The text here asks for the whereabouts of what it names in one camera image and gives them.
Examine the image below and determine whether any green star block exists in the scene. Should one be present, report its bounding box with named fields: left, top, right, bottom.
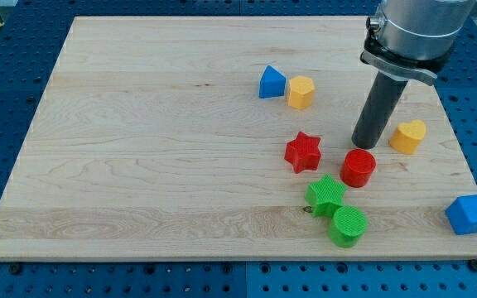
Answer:
left=305, top=174, right=347, bottom=218

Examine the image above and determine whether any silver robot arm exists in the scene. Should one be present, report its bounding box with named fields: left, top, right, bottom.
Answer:
left=360, top=0, right=475, bottom=86

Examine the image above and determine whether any blue triangle block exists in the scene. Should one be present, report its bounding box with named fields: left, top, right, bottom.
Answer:
left=258, top=65, right=287, bottom=99

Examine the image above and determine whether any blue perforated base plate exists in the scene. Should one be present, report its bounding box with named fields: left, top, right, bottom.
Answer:
left=0, top=0, right=477, bottom=297

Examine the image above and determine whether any yellow hexagon block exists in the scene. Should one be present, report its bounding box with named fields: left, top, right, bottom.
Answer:
left=287, top=75, right=316, bottom=109

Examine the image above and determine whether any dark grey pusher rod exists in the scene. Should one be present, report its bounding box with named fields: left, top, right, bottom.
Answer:
left=351, top=72, right=407, bottom=149

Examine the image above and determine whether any green cylinder block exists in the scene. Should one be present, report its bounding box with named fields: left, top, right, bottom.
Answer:
left=328, top=205, right=368, bottom=248

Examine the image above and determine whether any blue cube block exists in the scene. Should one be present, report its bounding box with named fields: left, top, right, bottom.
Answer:
left=445, top=195, right=477, bottom=235

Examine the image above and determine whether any wooden board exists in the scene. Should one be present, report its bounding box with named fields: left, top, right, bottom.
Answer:
left=0, top=17, right=477, bottom=262

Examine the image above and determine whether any red star block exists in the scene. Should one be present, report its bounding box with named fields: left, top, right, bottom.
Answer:
left=284, top=132, right=321, bottom=174

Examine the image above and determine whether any yellow heart block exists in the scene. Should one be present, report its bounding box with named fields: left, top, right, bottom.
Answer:
left=389, top=119, right=426, bottom=155

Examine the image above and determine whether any red cylinder block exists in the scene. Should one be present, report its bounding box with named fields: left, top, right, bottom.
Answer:
left=340, top=149, right=377, bottom=188

